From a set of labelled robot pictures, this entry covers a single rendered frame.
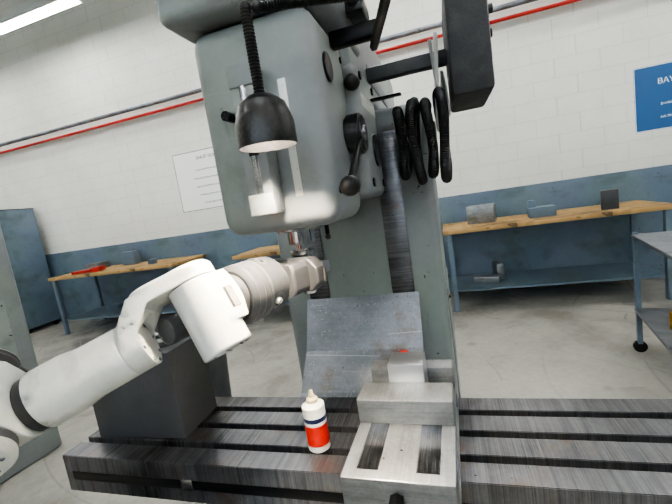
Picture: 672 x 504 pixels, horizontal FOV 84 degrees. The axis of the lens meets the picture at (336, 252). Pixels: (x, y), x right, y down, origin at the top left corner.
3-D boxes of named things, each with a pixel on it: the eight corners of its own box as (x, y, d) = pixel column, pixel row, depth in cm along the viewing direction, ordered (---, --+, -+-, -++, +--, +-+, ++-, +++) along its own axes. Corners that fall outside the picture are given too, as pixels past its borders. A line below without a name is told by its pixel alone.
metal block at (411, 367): (426, 397, 63) (422, 364, 62) (391, 397, 65) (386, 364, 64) (428, 382, 68) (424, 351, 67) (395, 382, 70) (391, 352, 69)
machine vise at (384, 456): (463, 538, 46) (453, 456, 45) (346, 523, 51) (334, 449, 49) (458, 390, 79) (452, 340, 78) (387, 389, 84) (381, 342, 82)
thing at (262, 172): (276, 213, 54) (249, 59, 51) (251, 216, 55) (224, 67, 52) (287, 211, 58) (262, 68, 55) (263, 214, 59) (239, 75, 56)
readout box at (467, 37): (502, 85, 72) (491, -33, 70) (453, 95, 75) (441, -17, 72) (489, 106, 91) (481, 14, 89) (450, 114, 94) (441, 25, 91)
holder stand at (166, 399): (185, 439, 76) (165, 346, 74) (99, 438, 82) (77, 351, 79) (217, 406, 88) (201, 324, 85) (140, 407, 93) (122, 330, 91)
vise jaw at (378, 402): (455, 426, 56) (452, 401, 56) (359, 422, 61) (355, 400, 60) (455, 404, 62) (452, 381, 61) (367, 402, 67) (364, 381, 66)
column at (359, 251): (489, 637, 112) (427, 97, 92) (338, 610, 126) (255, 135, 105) (475, 502, 160) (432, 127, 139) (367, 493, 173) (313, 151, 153)
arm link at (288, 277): (322, 244, 62) (276, 258, 51) (331, 301, 63) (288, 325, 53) (264, 249, 68) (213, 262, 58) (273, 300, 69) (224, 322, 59)
